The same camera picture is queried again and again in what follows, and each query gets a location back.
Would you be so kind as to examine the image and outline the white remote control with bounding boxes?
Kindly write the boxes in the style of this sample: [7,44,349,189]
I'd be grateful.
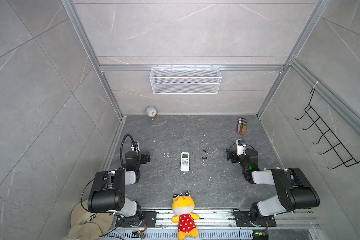
[181,153,190,172]

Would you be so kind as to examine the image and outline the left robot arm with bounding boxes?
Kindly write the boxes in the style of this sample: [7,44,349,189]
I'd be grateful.
[88,150,151,225]

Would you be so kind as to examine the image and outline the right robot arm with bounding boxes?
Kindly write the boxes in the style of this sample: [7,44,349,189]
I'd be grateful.
[226,145,320,226]

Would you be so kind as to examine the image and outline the plaid cylindrical can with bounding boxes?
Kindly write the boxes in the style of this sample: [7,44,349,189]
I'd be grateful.
[237,118,248,135]

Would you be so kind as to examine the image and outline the small round clock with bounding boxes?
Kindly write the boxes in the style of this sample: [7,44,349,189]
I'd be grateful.
[146,106,158,119]

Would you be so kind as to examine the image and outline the yellow frog plush toy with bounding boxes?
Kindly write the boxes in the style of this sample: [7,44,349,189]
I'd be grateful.
[171,191,200,240]

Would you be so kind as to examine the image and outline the beige cap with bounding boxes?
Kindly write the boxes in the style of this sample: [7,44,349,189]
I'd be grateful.
[67,203,114,240]

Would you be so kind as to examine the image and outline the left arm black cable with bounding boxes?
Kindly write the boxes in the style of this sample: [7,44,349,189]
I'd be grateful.
[119,133,136,169]

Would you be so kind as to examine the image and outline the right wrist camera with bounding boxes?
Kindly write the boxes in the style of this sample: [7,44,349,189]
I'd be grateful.
[236,140,246,156]

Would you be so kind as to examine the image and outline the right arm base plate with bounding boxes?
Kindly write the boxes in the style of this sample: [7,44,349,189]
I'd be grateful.
[232,209,277,228]

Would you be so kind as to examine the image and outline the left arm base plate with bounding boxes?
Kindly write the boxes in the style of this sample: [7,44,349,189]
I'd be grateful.
[114,211,158,228]

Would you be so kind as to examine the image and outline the aluminium rail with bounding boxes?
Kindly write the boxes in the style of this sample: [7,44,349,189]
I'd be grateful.
[113,208,320,230]

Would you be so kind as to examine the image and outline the white wire mesh basket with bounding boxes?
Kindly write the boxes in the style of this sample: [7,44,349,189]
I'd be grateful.
[150,67,222,95]

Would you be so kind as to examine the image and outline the black wall hook rack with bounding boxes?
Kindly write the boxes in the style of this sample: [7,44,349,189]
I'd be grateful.
[295,89,360,170]

